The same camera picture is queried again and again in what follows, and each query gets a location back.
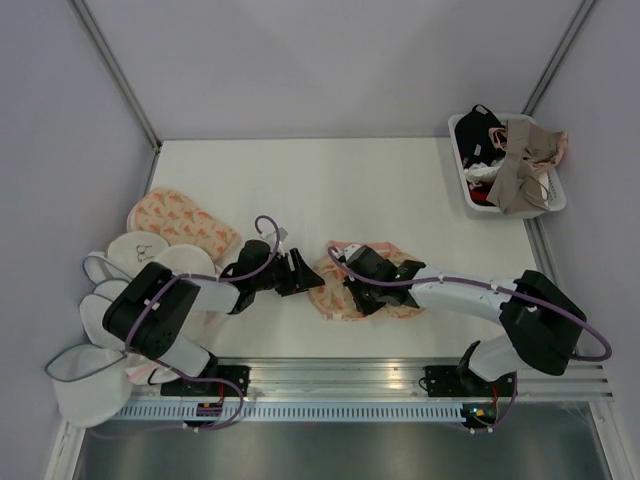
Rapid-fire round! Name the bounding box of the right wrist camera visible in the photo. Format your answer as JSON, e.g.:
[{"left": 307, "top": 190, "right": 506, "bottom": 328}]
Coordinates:
[{"left": 343, "top": 243, "right": 362, "bottom": 259}]

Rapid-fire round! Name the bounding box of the white slotted cable duct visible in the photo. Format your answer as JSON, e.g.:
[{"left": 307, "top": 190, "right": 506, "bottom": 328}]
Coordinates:
[{"left": 114, "top": 400, "right": 463, "bottom": 423}]

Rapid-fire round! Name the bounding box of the beige bra in basket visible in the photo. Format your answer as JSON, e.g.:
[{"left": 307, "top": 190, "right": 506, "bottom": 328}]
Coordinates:
[{"left": 487, "top": 118, "right": 569, "bottom": 215}]

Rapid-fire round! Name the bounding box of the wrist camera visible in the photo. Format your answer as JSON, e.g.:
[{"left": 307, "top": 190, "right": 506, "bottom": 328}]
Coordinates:
[
  {"left": 276, "top": 227, "right": 289, "bottom": 242},
  {"left": 343, "top": 243, "right": 362, "bottom": 259}
]

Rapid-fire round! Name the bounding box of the grey trimmed white mesh bag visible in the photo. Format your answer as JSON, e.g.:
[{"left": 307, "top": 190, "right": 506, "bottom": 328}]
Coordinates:
[{"left": 45, "top": 344, "right": 133, "bottom": 428}]

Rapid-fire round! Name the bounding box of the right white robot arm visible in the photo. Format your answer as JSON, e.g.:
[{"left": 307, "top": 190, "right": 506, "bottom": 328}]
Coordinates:
[{"left": 339, "top": 244, "right": 586, "bottom": 395}]

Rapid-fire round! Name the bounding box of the tulip print mesh laundry bag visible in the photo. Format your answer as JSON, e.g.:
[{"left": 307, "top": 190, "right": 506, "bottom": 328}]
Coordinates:
[{"left": 309, "top": 242, "right": 425, "bottom": 322}]

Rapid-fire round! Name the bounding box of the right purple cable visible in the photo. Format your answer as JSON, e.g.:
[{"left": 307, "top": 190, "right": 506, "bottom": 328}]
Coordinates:
[{"left": 327, "top": 245, "right": 612, "bottom": 436}]

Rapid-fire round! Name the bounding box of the purple cable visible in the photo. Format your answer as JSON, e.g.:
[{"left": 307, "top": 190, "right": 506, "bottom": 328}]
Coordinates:
[
  {"left": 327, "top": 245, "right": 612, "bottom": 436},
  {"left": 89, "top": 215, "right": 289, "bottom": 441}
]

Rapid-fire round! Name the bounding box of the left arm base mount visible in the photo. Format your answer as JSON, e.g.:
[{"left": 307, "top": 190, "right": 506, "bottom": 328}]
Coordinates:
[{"left": 159, "top": 363, "right": 251, "bottom": 401}]

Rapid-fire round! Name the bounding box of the white round laundry bag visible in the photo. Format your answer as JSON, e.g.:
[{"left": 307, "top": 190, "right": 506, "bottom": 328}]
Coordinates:
[
  {"left": 106, "top": 231, "right": 169, "bottom": 277},
  {"left": 154, "top": 244, "right": 217, "bottom": 276}
]

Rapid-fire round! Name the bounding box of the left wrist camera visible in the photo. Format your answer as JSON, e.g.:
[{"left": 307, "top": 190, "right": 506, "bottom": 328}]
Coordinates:
[{"left": 276, "top": 227, "right": 289, "bottom": 242}]

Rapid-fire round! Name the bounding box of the black bra in basket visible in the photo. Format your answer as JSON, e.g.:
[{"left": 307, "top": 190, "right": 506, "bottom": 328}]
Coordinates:
[{"left": 454, "top": 104, "right": 505, "bottom": 168}]

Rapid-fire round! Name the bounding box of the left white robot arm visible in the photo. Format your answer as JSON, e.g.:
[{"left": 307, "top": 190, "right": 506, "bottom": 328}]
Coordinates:
[{"left": 102, "top": 240, "right": 325, "bottom": 396}]

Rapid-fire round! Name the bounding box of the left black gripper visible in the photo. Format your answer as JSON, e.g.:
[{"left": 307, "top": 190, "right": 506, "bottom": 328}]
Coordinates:
[{"left": 253, "top": 248, "right": 325, "bottom": 297}]

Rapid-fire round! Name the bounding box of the white plastic basket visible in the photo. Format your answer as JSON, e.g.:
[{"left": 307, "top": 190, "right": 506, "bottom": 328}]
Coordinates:
[{"left": 448, "top": 113, "right": 566, "bottom": 220}]

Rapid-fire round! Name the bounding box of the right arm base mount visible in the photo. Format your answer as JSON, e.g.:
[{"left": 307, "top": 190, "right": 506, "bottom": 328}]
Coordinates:
[{"left": 419, "top": 365, "right": 515, "bottom": 399}]

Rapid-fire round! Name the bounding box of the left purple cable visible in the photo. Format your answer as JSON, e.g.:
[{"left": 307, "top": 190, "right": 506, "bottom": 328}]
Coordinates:
[{"left": 89, "top": 215, "right": 289, "bottom": 441}]

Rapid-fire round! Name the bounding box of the aluminium mounting rail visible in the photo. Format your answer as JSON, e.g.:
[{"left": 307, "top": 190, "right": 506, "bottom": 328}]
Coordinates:
[{"left": 220, "top": 357, "right": 613, "bottom": 402}]

